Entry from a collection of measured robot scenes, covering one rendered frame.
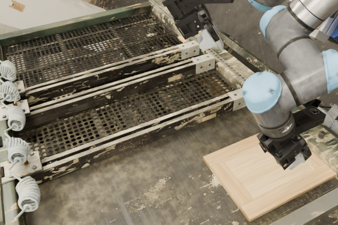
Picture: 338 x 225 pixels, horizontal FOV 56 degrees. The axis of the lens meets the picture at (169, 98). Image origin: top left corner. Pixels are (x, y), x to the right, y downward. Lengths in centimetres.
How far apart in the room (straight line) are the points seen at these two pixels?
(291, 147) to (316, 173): 58
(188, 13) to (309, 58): 32
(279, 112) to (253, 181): 66
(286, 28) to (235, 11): 246
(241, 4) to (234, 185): 217
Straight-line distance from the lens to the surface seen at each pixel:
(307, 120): 80
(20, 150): 122
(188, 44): 192
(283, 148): 79
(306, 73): 65
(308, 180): 133
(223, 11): 326
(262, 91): 62
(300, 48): 68
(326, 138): 147
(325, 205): 126
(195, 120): 145
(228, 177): 127
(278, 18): 72
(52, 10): 476
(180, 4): 81
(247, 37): 294
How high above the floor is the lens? 218
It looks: 38 degrees down
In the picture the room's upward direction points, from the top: 77 degrees counter-clockwise
